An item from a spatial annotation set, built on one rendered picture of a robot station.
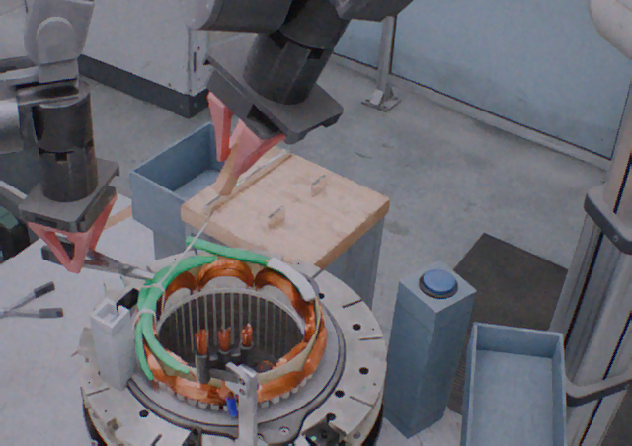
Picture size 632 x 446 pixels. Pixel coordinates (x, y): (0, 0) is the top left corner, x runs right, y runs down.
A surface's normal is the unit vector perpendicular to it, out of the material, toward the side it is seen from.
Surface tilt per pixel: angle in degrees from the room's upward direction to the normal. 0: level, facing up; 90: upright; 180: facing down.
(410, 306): 90
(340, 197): 0
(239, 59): 22
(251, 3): 84
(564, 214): 0
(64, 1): 70
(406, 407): 90
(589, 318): 90
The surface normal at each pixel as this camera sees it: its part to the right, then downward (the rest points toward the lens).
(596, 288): -0.94, 0.15
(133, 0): -0.55, 0.47
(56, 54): 0.33, 0.28
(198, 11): -0.83, 0.05
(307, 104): 0.40, -0.64
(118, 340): 0.88, 0.33
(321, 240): 0.06, -0.80
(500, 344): -0.16, 0.58
